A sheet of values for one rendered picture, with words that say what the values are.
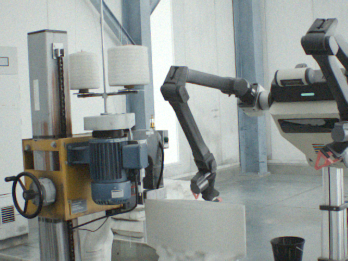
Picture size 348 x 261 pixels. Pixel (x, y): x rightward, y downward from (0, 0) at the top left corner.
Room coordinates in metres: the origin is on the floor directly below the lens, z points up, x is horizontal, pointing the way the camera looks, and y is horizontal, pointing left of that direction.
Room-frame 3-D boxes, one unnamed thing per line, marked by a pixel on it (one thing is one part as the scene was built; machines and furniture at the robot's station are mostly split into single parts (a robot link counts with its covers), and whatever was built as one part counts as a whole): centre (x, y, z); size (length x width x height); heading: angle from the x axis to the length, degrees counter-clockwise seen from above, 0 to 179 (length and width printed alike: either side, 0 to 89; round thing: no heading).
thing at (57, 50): (2.21, 0.44, 1.68); 0.05 x 0.03 x 0.06; 143
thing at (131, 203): (2.45, 0.24, 1.04); 0.08 x 0.06 x 0.05; 143
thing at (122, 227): (5.42, 0.31, 0.32); 0.66 x 0.43 x 0.15; 145
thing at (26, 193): (2.11, 0.58, 1.13); 0.18 x 0.11 x 0.18; 53
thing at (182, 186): (6.06, 0.13, 0.56); 0.67 x 0.43 x 0.15; 53
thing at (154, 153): (2.62, 0.26, 1.21); 0.30 x 0.25 x 0.30; 53
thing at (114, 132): (2.16, 0.26, 1.35); 0.12 x 0.12 x 0.04
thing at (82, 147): (2.18, 0.35, 1.27); 0.12 x 0.09 x 0.09; 143
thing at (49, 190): (2.17, 0.54, 1.14); 0.11 x 0.06 x 0.11; 53
